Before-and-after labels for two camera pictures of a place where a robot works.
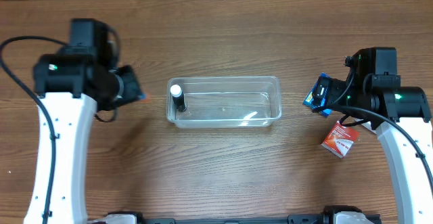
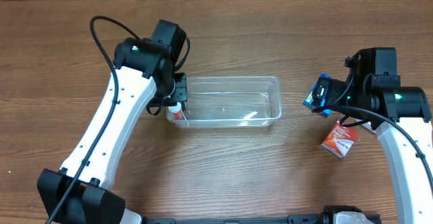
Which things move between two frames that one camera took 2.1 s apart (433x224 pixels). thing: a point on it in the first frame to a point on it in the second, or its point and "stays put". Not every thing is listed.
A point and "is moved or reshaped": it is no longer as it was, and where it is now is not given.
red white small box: x=339 y=139 stays put
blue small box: x=316 y=97 stays put
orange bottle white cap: x=147 y=99 is moved or reshaped
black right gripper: x=333 y=93 stays put
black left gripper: x=132 y=86 to x=180 y=91
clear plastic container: x=231 y=101 stays put
